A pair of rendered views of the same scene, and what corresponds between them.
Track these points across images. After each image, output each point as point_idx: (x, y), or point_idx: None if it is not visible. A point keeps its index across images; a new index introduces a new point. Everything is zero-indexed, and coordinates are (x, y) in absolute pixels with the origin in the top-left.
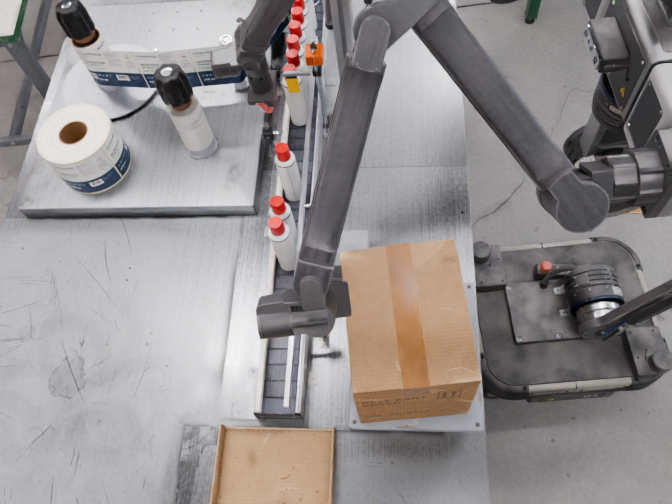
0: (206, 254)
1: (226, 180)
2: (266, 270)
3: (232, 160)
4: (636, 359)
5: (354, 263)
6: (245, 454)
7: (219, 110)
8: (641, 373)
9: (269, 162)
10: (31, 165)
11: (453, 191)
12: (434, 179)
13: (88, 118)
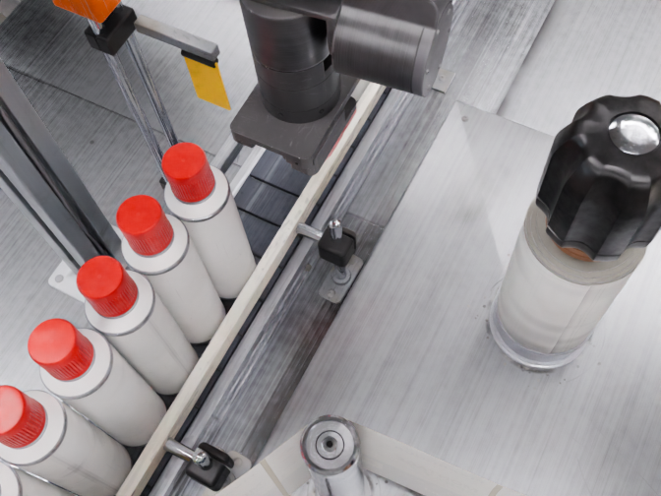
0: (596, 86)
1: (500, 187)
2: (476, 10)
3: (464, 237)
4: (6, 16)
5: None
6: None
7: (447, 432)
8: (16, 1)
9: (368, 244)
10: None
11: (42, 16)
12: (54, 51)
13: None
